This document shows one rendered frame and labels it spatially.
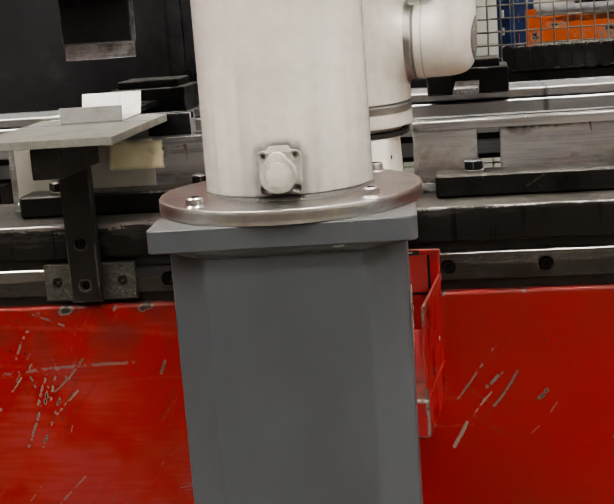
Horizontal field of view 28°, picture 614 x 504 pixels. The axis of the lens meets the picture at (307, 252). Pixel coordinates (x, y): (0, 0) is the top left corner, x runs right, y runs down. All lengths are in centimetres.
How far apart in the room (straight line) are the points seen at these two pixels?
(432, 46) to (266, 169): 50
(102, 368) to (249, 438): 84
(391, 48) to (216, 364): 54
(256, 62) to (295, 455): 27
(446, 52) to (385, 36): 6
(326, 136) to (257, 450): 22
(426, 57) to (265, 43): 48
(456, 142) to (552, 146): 13
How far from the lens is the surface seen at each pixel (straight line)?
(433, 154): 168
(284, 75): 84
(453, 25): 130
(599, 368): 163
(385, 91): 131
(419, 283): 150
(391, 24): 131
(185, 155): 173
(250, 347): 85
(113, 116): 168
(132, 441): 172
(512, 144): 168
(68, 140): 151
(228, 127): 86
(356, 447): 87
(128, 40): 176
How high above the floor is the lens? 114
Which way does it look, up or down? 12 degrees down
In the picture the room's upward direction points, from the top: 4 degrees counter-clockwise
